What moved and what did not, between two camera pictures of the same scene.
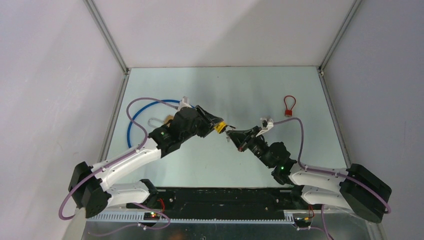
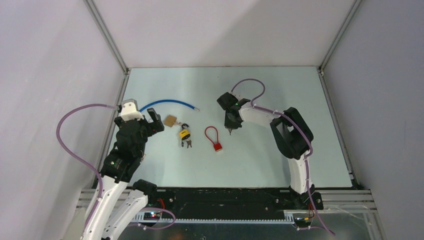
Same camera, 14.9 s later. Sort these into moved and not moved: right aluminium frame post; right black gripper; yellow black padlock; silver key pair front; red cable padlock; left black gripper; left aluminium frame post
Moved: silver key pair front; right black gripper; red cable padlock; yellow black padlock; left black gripper
Not moved: left aluminium frame post; right aluminium frame post
